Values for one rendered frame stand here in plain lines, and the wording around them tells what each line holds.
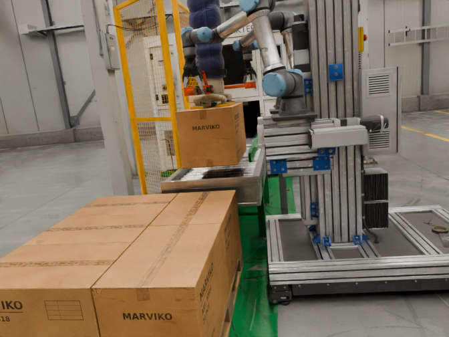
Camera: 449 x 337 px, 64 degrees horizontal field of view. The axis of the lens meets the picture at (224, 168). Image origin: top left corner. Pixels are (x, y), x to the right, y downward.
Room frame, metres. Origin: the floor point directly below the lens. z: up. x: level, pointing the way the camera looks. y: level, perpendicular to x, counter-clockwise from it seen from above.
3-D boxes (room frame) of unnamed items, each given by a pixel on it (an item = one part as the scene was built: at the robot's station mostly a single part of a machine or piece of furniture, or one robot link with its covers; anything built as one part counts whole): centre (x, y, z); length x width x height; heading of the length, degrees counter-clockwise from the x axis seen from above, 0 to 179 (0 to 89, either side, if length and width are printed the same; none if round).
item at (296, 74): (1.93, -0.39, 1.20); 0.13 x 0.12 x 0.14; 140
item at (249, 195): (2.44, 0.12, 0.48); 0.70 x 0.03 x 0.15; 80
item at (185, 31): (2.20, 0.13, 1.51); 0.09 x 0.08 x 0.11; 50
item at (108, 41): (3.33, 0.89, 1.62); 0.20 x 0.05 x 0.30; 170
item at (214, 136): (2.76, 0.05, 0.89); 0.60 x 0.40 x 0.40; 169
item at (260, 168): (3.53, -0.41, 0.50); 2.31 x 0.05 x 0.19; 170
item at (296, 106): (1.94, -0.40, 1.09); 0.15 x 0.15 x 0.10
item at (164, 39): (3.55, 0.65, 1.05); 0.87 x 0.10 x 2.10; 42
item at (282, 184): (2.92, -0.47, 0.50); 0.07 x 0.07 x 1.00; 80
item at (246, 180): (2.44, 0.12, 0.58); 0.70 x 0.03 x 0.06; 80
